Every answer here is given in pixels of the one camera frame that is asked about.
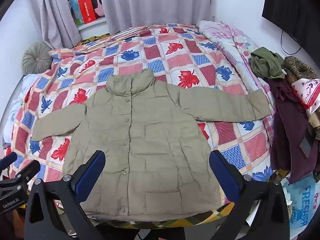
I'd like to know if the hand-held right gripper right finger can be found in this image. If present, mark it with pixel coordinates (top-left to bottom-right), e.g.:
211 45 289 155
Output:
209 150 292 240

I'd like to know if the blue plastic bag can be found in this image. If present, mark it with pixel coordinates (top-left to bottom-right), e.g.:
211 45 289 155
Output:
281 172 320 230

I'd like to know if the yellow green plaid sheet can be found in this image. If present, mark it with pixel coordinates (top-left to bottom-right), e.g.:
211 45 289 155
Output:
75 33 288 232

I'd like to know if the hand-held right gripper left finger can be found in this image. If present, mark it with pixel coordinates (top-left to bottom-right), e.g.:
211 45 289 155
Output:
25 150 110 240

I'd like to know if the maroon garment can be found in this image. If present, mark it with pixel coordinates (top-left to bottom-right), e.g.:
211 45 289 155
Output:
265 76 320 184

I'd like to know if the khaki puffer jacket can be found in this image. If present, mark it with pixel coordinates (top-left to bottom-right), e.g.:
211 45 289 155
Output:
31 68 270 224

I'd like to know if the round green cushion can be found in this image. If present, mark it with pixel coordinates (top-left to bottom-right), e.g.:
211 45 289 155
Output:
22 41 54 75

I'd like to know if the black television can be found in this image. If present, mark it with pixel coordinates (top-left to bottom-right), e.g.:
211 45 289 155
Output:
262 0 320 53

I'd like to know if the pink floral quilt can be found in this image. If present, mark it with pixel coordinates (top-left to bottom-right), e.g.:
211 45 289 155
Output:
197 20 278 155

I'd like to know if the pink satin scarf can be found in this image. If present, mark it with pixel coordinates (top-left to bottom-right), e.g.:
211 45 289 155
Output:
291 78 320 117

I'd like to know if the olive green garment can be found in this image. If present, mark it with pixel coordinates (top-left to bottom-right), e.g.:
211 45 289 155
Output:
250 47 285 79

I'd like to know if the black cable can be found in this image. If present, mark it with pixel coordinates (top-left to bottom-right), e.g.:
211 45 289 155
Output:
280 29 304 56

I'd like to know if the grey curtain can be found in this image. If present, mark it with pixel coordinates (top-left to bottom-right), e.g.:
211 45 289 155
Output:
99 0 215 34
26 0 84 49

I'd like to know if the red box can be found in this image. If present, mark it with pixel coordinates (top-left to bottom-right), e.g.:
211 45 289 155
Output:
77 0 98 24

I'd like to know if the leaf print patchwork quilt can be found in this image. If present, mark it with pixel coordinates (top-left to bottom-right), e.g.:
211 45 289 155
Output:
10 24 275 205

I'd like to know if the pink case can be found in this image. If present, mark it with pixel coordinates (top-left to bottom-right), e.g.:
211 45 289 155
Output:
90 0 105 18

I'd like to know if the brown patterned garment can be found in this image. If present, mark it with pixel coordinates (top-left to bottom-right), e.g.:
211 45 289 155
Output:
282 56 320 85

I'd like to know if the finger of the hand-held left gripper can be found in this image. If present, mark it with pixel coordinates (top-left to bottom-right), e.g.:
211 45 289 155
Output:
10 159 41 183
0 152 18 172

